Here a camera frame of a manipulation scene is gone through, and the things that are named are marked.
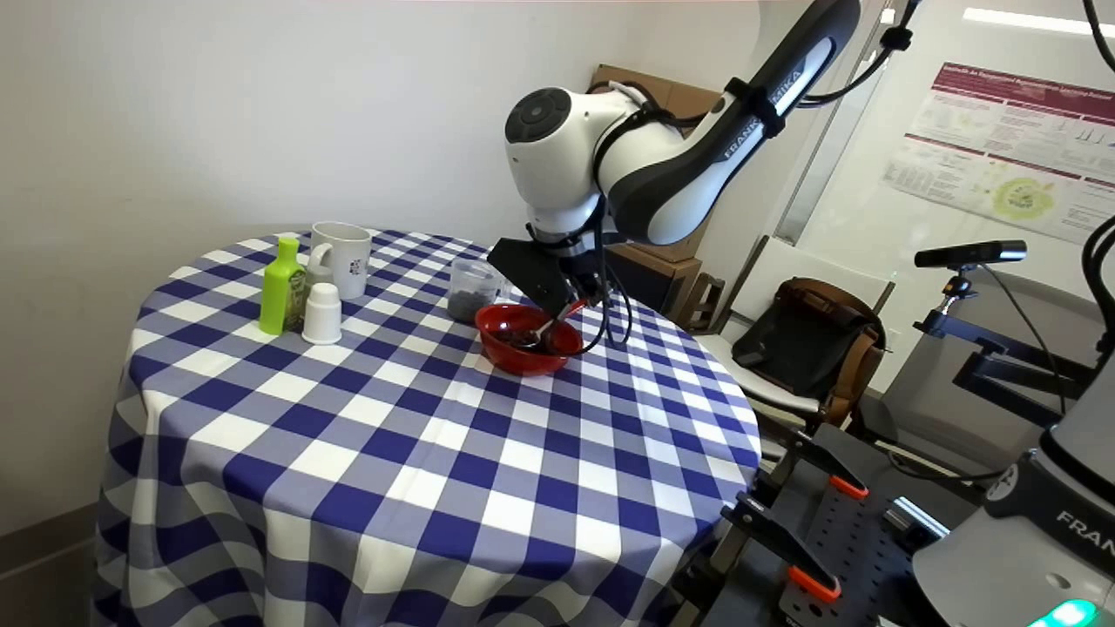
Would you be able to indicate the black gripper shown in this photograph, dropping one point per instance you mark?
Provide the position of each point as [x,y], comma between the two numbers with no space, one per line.
[526,269]

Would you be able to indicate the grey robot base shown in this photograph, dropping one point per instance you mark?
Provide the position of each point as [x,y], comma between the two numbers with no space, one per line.
[1046,533]

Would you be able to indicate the red bowl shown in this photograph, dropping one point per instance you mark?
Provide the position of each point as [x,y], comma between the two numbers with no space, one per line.
[505,351]

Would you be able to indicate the clear plastic measuring jar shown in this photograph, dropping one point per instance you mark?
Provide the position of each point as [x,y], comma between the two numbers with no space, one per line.
[468,296]

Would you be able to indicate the dark coffee beans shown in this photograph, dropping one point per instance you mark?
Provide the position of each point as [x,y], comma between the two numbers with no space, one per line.
[515,334]

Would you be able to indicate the brown cardboard box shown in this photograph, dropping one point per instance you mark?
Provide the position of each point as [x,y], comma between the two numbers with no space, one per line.
[664,271]

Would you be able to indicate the white cushioned wooden chair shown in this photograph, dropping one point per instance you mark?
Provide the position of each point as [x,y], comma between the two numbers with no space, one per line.
[753,387]

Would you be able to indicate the white mug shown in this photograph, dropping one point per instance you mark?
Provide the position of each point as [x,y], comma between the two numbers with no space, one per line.
[348,262]

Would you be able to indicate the black and brown bag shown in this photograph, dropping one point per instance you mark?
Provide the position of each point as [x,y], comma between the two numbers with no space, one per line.
[805,334]

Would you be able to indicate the small white plastic cup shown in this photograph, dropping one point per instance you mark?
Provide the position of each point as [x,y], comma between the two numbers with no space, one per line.
[320,314]

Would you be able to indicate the blue white checked tablecloth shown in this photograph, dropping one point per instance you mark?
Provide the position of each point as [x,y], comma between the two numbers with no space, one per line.
[383,465]

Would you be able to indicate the green plastic bottle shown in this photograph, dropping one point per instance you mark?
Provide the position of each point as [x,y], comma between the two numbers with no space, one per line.
[278,289]

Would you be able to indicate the black camera bar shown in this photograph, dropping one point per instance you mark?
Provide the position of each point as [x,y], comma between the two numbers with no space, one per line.
[968,252]

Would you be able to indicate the black camera tripod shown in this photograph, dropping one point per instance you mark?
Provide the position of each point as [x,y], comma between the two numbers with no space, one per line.
[996,361]

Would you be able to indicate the wall poster with maroon header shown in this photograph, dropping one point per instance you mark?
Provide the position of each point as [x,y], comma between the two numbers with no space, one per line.
[1023,152]

